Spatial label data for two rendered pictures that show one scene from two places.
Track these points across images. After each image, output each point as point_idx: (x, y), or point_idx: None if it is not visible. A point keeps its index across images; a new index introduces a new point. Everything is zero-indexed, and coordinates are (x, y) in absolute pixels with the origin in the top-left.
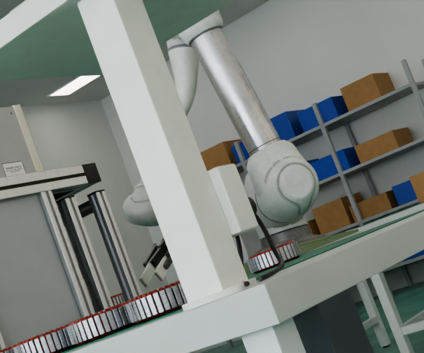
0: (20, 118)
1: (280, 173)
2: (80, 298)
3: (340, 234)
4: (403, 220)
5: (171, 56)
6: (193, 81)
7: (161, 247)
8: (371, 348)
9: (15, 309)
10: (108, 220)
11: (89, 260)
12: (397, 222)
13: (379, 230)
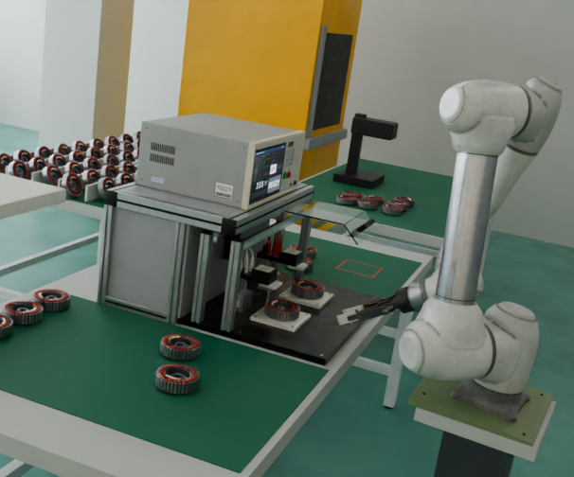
0: (249, 153)
1: (404, 331)
2: (169, 297)
3: (493, 429)
4: (113, 436)
5: None
6: (498, 183)
7: (380, 301)
8: None
9: (126, 276)
10: (229, 264)
11: (196, 279)
12: (114, 434)
13: (47, 420)
